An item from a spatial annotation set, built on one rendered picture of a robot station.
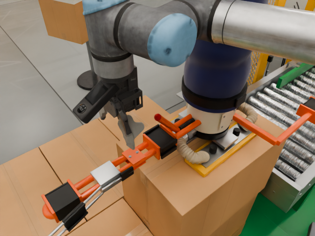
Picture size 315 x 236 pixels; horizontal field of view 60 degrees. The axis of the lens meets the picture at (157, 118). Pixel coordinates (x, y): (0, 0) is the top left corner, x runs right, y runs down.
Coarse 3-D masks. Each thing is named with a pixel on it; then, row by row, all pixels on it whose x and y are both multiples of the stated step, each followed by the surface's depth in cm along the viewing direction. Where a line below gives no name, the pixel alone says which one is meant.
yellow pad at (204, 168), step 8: (232, 128) 112; (240, 128) 112; (240, 136) 108; (248, 136) 109; (208, 144) 105; (216, 144) 105; (232, 144) 105; (240, 144) 106; (208, 152) 102; (216, 152) 102; (224, 152) 102; (232, 152) 103; (216, 160) 100; (224, 160) 101; (200, 168) 97; (208, 168) 97
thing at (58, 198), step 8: (64, 184) 77; (72, 184) 76; (56, 192) 75; (64, 192) 75; (72, 192) 75; (48, 200) 73; (56, 200) 73; (64, 200) 73; (72, 200) 73; (80, 200) 75; (48, 208) 73; (56, 208) 71; (64, 208) 72; (72, 208) 74; (56, 216) 71; (64, 216) 74
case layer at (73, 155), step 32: (96, 128) 172; (32, 160) 153; (64, 160) 153; (96, 160) 153; (0, 192) 138; (32, 192) 138; (0, 224) 126; (32, 224) 126; (96, 224) 126; (128, 224) 126; (224, 224) 133
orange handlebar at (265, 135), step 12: (180, 120) 98; (240, 120) 98; (300, 120) 98; (180, 132) 94; (264, 132) 94; (288, 132) 94; (144, 144) 90; (276, 144) 92; (120, 156) 86; (132, 156) 85; (144, 156) 85; (120, 168) 83; (84, 180) 79; (84, 192) 76; (48, 216) 71
